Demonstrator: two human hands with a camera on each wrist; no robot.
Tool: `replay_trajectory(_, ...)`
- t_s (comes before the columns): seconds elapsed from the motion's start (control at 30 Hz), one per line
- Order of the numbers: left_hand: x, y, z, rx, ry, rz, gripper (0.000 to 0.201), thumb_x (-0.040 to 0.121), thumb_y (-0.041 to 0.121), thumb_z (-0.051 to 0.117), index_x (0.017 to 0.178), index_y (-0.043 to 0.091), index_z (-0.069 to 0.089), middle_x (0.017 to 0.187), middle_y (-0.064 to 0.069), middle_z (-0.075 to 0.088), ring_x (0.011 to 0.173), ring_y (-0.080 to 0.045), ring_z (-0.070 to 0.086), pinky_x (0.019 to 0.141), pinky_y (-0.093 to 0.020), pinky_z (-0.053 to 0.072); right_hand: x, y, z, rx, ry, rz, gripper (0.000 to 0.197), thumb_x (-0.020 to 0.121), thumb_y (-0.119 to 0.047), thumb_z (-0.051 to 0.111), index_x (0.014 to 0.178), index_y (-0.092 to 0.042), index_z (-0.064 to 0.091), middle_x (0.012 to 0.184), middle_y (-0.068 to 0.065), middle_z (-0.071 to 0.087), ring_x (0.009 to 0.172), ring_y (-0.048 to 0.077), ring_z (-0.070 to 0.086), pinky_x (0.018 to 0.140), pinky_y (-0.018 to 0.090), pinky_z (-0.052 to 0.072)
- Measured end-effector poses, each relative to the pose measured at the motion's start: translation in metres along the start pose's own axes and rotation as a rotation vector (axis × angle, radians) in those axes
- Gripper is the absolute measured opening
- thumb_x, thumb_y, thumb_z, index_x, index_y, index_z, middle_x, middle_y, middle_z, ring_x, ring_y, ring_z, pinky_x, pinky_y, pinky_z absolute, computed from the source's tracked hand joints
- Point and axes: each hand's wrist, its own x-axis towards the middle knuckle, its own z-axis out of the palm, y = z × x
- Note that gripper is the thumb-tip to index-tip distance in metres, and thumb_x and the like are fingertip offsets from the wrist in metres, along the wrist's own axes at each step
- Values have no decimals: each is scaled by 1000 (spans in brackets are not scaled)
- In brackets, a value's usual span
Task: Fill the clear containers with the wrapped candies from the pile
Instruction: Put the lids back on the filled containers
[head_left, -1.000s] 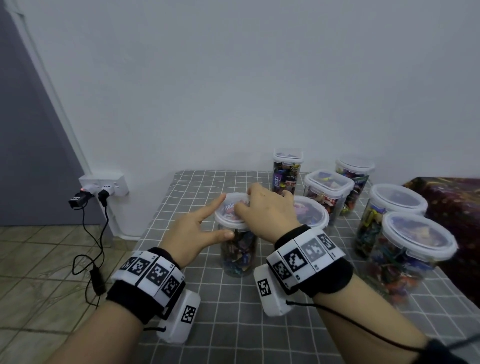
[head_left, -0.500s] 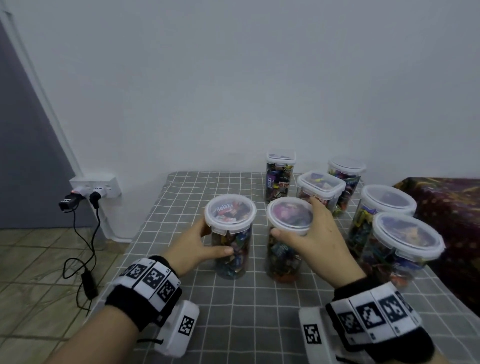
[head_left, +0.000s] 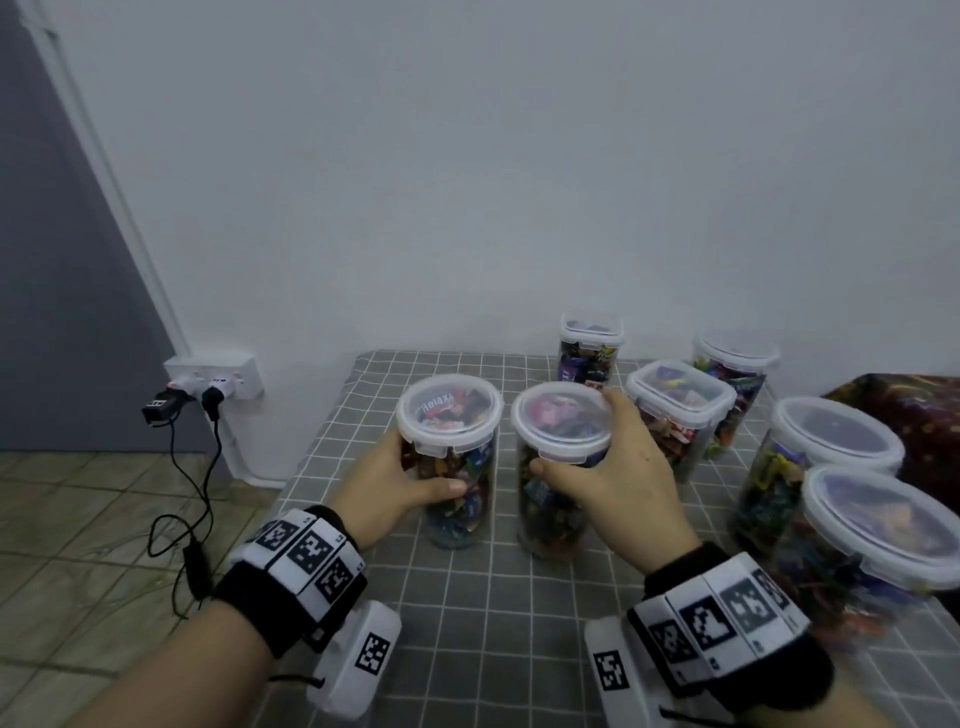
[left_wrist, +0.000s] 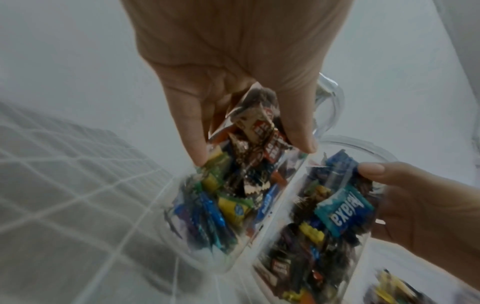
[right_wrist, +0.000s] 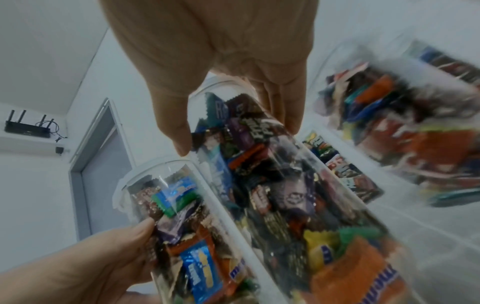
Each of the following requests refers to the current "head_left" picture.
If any person's left hand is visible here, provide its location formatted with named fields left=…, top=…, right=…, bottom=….
left=327, top=427, right=470, bottom=554

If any person's right hand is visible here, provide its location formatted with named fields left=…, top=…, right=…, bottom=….
left=528, top=387, right=704, bottom=575

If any small transparent plastic jar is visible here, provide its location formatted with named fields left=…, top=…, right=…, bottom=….
left=394, top=373, right=504, bottom=549
left=558, top=313, right=626, bottom=389
left=625, top=358, right=740, bottom=485

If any tall transparent plastic jar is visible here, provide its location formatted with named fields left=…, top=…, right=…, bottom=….
left=511, top=381, right=617, bottom=564

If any person's left forearm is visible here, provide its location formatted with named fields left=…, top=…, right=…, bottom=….
left=75, top=600, right=279, bottom=728

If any person's right forearm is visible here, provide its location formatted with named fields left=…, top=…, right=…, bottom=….
left=780, top=675, right=902, bottom=728

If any black marker-tagged left wristband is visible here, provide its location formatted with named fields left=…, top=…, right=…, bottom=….
left=210, top=505, right=369, bottom=659

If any black marker-tagged wristband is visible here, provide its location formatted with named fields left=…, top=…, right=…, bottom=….
left=210, top=505, right=369, bottom=659
left=625, top=543, right=836, bottom=714

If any black marker-tagged right wristband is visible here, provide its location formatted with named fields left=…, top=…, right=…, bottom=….
left=625, top=543, right=836, bottom=714

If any black power plug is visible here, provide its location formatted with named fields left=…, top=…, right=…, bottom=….
left=142, top=385, right=230, bottom=426

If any grey door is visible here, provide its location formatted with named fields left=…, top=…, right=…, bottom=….
left=0, top=0, right=189, bottom=452

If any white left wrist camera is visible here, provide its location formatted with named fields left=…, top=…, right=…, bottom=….
left=307, top=600, right=404, bottom=722

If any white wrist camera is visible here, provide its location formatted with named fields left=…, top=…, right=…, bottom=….
left=307, top=600, right=404, bottom=722
left=582, top=615, right=677, bottom=728

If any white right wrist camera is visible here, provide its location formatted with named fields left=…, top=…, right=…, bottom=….
left=582, top=615, right=677, bottom=728

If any black power cable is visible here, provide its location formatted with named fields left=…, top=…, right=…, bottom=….
left=150, top=412, right=227, bottom=617

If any white wall socket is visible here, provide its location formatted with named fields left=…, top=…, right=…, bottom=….
left=162, top=352, right=266, bottom=401

